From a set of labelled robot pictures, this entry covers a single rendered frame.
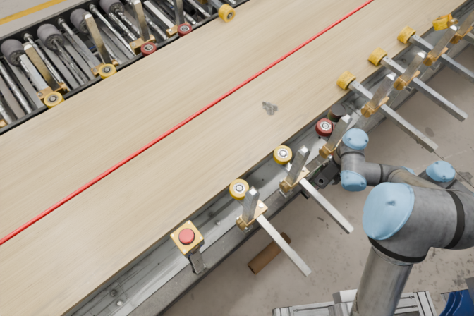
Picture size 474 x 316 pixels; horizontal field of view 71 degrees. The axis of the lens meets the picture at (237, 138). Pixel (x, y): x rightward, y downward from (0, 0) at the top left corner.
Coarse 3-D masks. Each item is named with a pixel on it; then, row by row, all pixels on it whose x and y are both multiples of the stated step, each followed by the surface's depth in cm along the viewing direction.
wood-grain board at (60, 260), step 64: (256, 0) 194; (320, 0) 196; (384, 0) 198; (448, 0) 200; (192, 64) 168; (256, 64) 170; (320, 64) 171; (64, 128) 147; (128, 128) 148; (192, 128) 149; (256, 128) 150; (0, 192) 132; (64, 192) 132; (128, 192) 133; (192, 192) 134; (0, 256) 120; (64, 256) 120; (128, 256) 121
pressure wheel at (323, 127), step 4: (320, 120) 153; (324, 120) 153; (328, 120) 153; (316, 124) 154; (320, 124) 152; (324, 124) 151; (328, 124) 152; (316, 128) 153; (320, 128) 151; (324, 128) 151; (328, 128) 151; (320, 132) 151; (324, 132) 150; (328, 132) 150; (324, 136) 152
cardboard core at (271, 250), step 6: (282, 234) 210; (288, 240) 208; (270, 246) 205; (276, 246) 205; (264, 252) 204; (270, 252) 203; (276, 252) 204; (258, 258) 201; (264, 258) 201; (270, 258) 202; (252, 264) 200; (258, 264) 199; (264, 264) 201; (252, 270) 204; (258, 270) 199
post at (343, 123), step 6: (342, 120) 131; (348, 120) 130; (336, 126) 136; (342, 126) 133; (336, 132) 138; (342, 132) 136; (330, 138) 144; (336, 138) 141; (330, 144) 147; (336, 144) 147
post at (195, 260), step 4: (196, 252) 108; (192, 256) 108; (196, 256) 113; (200, 256) 117; (192, 260) 114; (196, 260) 118; (200, 260) 123; (192, 264) 125; (196, 264) 122; (200, 264) 128; (204, 264) 138; (196, 268) 128; (200, 268) 134; (204, 268) 137; (196, 272) 136
